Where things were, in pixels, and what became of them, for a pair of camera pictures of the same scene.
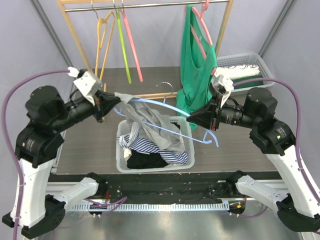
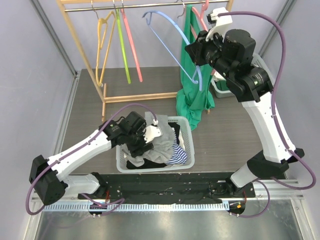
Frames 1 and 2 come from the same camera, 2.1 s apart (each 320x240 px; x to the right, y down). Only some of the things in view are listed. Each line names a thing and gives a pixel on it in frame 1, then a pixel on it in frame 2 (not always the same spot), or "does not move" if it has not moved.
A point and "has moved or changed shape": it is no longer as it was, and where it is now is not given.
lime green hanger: (123, 46) does not move
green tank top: (197, 66) does not move
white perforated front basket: (123, 128) does not move
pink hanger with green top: (205, 5) does not move
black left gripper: (105, 101) -> (137, 151)
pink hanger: (131, 45) does not move
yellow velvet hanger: (102, 23) does not move
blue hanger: (163, 104) -> (149, 22)
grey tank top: (153, 125) has moved or changed shape
